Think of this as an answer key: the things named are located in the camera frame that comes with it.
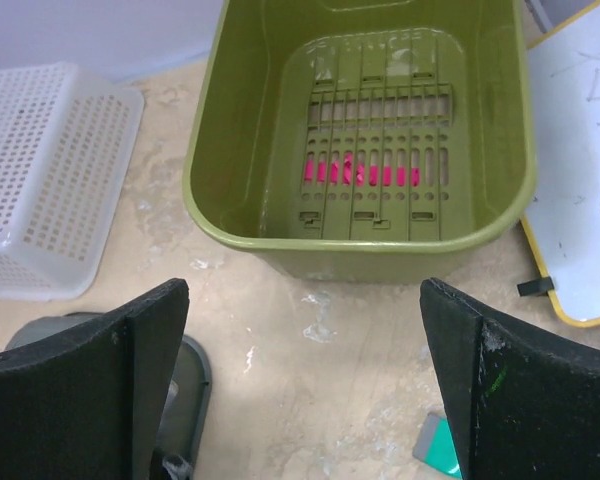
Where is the olive green plastic bin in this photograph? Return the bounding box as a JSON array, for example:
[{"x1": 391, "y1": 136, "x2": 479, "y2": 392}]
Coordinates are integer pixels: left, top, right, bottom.
[{"x1": 183, "y1": 1, "x2": 537, "y2": 284}]

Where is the small whiteboard yellow frame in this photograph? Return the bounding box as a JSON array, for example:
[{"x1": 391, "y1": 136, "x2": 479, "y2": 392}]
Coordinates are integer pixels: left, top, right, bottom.
[{"x1": 522, "y1": 1, "x2": 600, "y2": 328}]

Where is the pink item under bin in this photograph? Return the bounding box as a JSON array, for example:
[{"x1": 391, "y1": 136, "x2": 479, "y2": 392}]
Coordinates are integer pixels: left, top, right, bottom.
[{"x1": 301, "y1": 150, "x2": 422, "y2": 188}]

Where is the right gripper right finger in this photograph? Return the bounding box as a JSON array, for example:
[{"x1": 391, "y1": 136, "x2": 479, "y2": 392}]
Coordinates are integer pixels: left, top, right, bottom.
[{"x1": 420, "y1": 278, "x2": 600, "y2": 479}]

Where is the white perforated plastic basket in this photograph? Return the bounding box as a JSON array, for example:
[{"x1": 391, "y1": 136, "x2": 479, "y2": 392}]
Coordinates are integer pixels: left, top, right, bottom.
[{"x1": 0, "y1": 62, "x2": 145, "y2": 301}]

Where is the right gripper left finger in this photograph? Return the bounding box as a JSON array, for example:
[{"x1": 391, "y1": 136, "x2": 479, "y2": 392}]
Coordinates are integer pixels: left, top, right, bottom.
[{"x1": 0, "y1": 279, "x2": 189, "y2": 479}]

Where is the green whiteboard eraser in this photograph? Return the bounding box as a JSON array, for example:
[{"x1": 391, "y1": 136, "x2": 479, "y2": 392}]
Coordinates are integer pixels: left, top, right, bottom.
[{"x1": 412, "y1": 412, "x2": 462, "y2": 479}]

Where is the grey plastic tray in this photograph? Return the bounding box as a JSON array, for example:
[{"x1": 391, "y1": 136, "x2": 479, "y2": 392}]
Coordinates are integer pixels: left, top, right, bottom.
[{"x1": 5, "y1": 312, "x2": 212, "y2": 479}]

